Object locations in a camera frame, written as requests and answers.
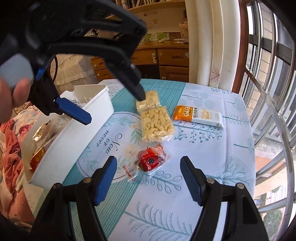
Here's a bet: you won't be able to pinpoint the wooden desk with drawers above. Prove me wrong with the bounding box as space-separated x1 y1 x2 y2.
90 39 190 83

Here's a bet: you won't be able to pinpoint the pink floral blanket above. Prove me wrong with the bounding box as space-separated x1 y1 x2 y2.
1 102 41 230

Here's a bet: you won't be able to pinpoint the orange white oats bar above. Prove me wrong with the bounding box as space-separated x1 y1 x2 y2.
173 105 223 128

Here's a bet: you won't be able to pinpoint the wooden bookshelf hutch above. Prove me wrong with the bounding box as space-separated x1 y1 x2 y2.
128 1 186 42

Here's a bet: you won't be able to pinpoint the metal window guard bars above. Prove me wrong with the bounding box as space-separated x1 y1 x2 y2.
240 1 295 240

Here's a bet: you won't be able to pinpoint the blue red biscuit packet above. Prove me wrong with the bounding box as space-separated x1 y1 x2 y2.
30 147 47 172

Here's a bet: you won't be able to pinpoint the white curtain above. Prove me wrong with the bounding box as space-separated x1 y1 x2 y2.
185 1 241 91

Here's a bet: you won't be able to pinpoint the teal striped table runner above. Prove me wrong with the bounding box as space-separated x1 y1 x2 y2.
62 78 187 241

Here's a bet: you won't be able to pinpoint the puffed rice cake pack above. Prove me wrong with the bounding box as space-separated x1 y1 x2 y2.
140 106 175 143
136 90 160 112

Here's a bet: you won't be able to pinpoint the white plastic storage bin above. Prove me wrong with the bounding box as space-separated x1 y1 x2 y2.
21 84 114 189

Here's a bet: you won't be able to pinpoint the beige kraft snack packet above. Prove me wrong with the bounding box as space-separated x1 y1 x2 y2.
32 120 52 143

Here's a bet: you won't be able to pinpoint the person's left hand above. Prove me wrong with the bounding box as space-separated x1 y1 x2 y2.
0 78 31 123

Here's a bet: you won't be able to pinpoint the white lace covered cabinet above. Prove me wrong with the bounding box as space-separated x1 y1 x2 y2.
54 54 98 92

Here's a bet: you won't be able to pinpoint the red round candy packet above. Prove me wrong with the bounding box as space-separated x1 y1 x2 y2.
121 144 171 181

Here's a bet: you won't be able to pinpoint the white printed tablecloth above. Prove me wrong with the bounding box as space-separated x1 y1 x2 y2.
23 78 256 241

